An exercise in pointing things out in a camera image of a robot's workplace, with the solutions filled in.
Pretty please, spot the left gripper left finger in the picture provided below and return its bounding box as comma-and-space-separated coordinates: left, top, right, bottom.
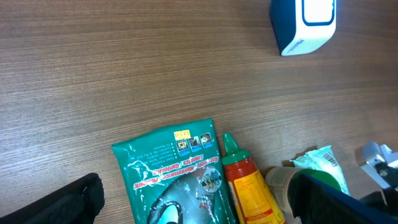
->
1, 173, 105, 224

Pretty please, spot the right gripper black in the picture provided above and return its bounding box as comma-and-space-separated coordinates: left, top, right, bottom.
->
359, 188, 397, 215

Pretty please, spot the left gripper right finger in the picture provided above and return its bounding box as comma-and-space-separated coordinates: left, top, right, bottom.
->
288, 174, 397, 224

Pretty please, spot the mint green wipes packet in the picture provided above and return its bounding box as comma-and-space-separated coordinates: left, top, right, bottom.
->
290, 146, 351, 195

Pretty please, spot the red chili sauce bottle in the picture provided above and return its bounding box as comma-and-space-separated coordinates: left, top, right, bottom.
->
221, 133, 286, 224

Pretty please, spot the green 3M gloves packet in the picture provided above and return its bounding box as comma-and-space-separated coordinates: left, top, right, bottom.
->
112, 119, 238, 224

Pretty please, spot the green lid jar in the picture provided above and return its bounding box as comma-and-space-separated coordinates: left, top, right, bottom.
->
265, 167, 341, 215

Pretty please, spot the white barcode scanner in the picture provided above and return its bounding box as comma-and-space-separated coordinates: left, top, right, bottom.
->
270, 0, 336, 57

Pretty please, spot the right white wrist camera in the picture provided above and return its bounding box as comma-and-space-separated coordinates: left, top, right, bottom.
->
355, 141, 397, 191

